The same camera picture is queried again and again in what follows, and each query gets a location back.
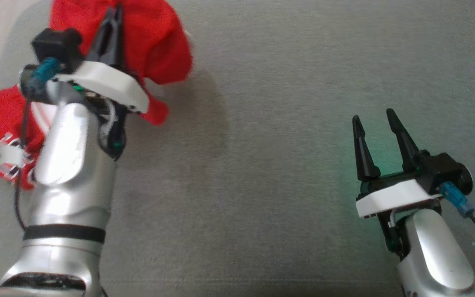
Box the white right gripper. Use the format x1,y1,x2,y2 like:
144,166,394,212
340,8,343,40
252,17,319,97
352,108,442,256

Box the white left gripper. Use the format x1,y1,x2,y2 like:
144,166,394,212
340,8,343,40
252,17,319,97
53,4,149,160

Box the red shorts with white stripe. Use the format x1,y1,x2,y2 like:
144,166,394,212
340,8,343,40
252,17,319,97
50,0,193,126

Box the red white basketball jersey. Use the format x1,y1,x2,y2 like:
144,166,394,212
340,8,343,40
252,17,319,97
0,82,56,191

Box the grey fabric sofa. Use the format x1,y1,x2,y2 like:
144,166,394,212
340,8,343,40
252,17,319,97
0,0,475,297

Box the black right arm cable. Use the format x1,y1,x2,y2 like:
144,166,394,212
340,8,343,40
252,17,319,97
440,181,475,245

